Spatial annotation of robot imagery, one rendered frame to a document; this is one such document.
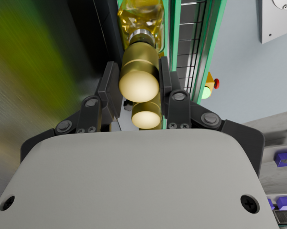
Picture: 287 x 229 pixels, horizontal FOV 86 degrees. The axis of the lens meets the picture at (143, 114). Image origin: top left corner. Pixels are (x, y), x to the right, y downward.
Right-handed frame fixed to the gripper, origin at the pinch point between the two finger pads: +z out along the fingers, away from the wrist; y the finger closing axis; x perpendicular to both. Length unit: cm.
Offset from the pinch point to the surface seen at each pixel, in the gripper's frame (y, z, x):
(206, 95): 18.7, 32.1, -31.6
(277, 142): 207, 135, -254
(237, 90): 47, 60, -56
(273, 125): 173, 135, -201
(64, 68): -12.2, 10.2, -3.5
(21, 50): -12.1, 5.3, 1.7
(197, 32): 11.7, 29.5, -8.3
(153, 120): 0.8, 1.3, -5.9
